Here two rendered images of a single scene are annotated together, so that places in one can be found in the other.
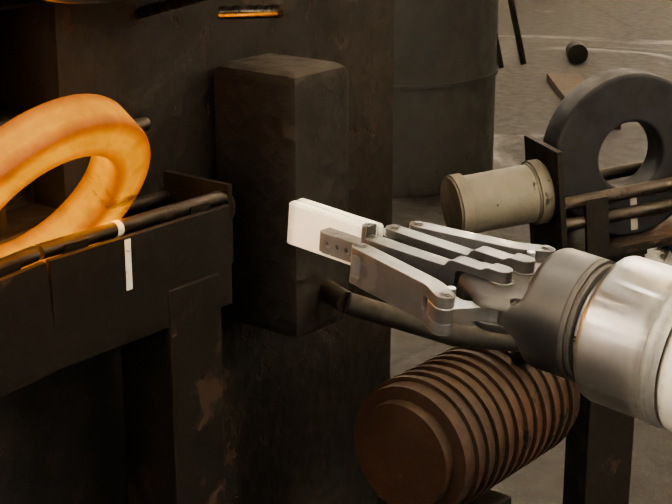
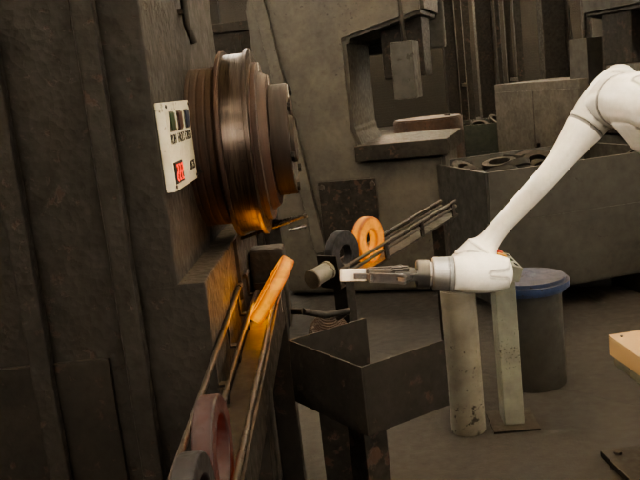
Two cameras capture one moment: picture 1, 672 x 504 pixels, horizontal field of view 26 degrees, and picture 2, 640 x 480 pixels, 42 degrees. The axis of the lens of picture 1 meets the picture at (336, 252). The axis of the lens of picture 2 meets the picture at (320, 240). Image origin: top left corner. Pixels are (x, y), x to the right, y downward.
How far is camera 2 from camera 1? 155 cm
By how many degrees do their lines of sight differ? 36
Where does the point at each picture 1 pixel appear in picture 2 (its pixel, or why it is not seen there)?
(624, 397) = (447, 284)
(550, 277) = (421, 265)
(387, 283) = (383, 278)
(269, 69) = (270, 248)
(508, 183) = (325, 269)
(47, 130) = (289, 264)
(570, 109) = (331, 244)
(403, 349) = not seen: hidden behind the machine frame
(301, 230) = (345, 276)
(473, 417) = not seen: hidden behind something
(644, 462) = not seen: hidden behind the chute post
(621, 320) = (443, 268)
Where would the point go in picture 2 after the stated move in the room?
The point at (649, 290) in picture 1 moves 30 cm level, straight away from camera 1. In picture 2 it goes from (445, 261) to (389, 246)
